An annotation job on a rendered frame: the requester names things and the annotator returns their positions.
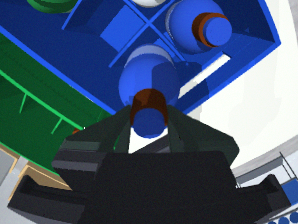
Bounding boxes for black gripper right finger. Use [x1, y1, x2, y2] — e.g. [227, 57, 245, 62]
[167, 104, 240, 166]

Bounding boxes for green plastic crate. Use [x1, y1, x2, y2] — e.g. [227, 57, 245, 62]
[0, 32, 112, 176]

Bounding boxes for blue crate with dividers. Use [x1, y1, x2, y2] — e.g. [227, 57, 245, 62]
[0, 0, 281, 114]

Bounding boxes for white bottle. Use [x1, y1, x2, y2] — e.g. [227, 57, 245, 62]
[132, 0, 166, 8]

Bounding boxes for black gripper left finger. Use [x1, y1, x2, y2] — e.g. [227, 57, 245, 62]
[59, 105, 131, 153]

